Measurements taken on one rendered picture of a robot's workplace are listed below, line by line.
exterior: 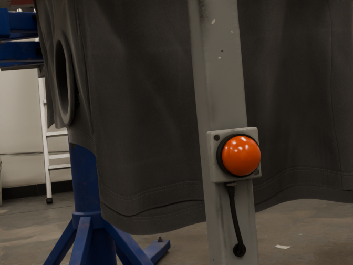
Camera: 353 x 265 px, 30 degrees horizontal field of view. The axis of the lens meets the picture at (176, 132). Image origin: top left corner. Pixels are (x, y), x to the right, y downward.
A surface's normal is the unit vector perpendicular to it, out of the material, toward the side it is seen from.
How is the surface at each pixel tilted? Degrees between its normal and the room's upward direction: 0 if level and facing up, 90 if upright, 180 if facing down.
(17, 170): 90
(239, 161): 99
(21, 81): 90
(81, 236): 42
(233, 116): 90
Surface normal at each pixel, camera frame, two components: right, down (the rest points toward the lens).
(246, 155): 0.11, -0.13
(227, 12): 0.29, 0.03
